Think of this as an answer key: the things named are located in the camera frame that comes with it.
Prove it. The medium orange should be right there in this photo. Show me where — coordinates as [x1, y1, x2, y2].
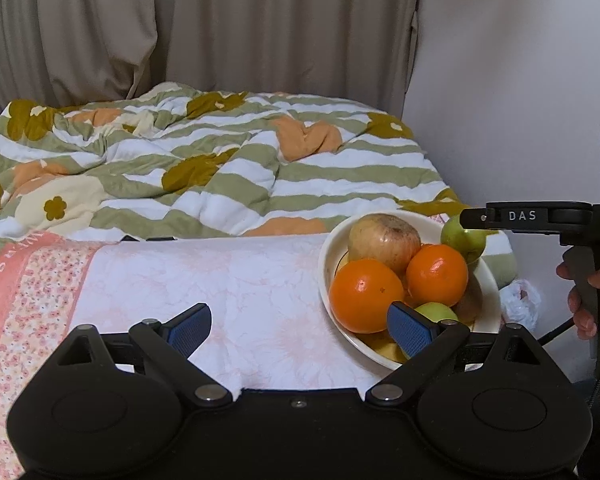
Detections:
[406, 243, 469, 307]

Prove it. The large orange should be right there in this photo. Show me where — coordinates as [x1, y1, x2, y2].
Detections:
[328, 258, 406, 335]

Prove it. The cream oval bowl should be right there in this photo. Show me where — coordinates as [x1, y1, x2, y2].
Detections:
[318, 210, 502, 372]

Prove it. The brown kiwi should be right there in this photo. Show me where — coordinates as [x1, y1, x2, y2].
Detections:
[452, 272, 484, 323]

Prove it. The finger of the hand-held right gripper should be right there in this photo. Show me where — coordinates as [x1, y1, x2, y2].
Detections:
[460, 201, 595, 235]

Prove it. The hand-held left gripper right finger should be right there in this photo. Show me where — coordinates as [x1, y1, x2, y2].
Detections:
[364, 301, 543, 407]

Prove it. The white plastic bag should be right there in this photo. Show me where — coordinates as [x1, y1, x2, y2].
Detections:
[500, 280, 540, 331]

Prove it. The green apple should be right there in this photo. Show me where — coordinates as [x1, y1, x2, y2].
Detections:
[414, 301, 460, 325]
[440, 215, 487, 265]

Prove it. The person's right hand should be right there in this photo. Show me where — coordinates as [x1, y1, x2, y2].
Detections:
[555, 260, 600, 340]

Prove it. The striped floral blanket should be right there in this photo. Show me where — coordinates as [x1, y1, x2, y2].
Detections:
[0, 82, 518, 291]

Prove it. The beige curtain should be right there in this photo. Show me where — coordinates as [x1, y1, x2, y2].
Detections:
[0, 0, 426, 111]

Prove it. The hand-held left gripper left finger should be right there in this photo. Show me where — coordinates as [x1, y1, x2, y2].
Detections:
[55, 302, 234, 407]

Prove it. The pink floral bed sheet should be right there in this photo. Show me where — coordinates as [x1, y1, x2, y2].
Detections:
[0, 230, 396, 480]

